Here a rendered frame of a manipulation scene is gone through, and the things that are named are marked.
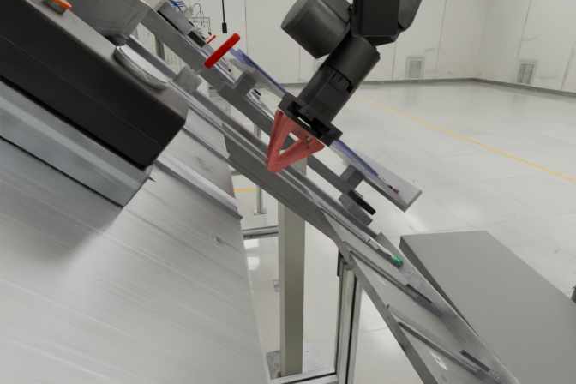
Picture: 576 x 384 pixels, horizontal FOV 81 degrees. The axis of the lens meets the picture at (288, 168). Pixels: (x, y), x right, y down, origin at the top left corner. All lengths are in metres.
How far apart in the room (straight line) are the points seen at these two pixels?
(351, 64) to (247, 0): 7.59
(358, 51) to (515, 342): 0.56
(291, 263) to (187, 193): 0.78
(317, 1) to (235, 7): 7.56
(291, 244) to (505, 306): 0.49
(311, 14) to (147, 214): 0.31
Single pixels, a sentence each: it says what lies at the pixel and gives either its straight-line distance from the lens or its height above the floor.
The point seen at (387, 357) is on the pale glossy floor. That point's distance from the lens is 1.46.
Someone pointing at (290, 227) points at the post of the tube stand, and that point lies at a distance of 0.91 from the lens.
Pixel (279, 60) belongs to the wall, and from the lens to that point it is 8.10.
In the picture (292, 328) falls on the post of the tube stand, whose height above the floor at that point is 0.27.
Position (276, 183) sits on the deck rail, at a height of 0.86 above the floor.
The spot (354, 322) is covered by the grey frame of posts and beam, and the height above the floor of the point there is 0.49.
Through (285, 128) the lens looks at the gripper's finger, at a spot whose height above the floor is 0.98.
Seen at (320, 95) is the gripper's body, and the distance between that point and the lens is 0.43.
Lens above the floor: 1.08
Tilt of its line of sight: 21 degrees down
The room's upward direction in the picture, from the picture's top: straight up
